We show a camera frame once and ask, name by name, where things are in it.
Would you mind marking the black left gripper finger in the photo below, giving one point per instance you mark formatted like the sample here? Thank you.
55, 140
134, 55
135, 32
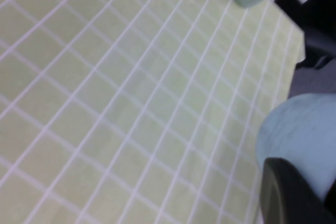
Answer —
288, 200

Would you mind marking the light blue plastic cup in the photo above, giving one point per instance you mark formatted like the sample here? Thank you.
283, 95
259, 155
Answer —
302, 134

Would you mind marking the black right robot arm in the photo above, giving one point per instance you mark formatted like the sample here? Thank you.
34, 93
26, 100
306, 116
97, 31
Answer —
320, 11

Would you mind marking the green white-grid table mat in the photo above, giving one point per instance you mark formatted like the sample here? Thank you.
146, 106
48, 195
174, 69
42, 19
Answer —
105, 103

